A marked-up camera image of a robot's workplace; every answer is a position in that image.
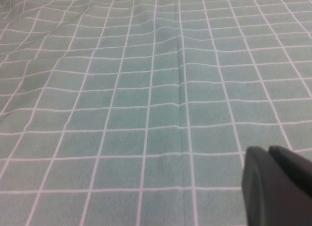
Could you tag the green white-checked tablecloth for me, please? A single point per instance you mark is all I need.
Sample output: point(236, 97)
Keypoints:
point(136, 94)

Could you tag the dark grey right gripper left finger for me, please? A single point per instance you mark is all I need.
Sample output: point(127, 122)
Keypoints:
point(258, 192)

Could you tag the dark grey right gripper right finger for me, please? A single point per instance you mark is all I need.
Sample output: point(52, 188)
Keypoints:
point(297, 187)

